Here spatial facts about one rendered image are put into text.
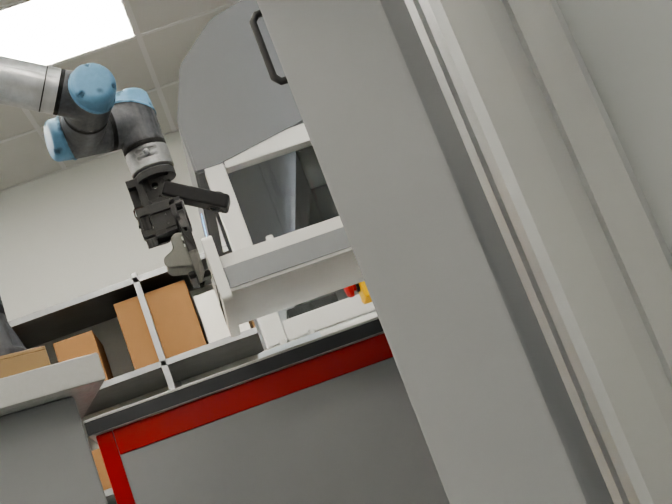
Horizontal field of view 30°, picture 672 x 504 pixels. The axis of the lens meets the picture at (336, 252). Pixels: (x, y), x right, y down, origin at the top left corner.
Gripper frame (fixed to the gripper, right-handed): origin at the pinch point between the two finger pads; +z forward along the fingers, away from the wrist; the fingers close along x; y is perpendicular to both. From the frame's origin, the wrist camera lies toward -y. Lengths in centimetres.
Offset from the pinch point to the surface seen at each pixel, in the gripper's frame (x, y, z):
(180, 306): -373, 8, -88
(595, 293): 167, -8, 49
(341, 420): -11.2, -14.2, 29.4
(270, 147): -80, -27, -46
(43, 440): 35, 28, 23
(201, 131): -80, -13, -55
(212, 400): -11.0, 5.5, 18.5
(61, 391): 37.1, 23.6, 18.3
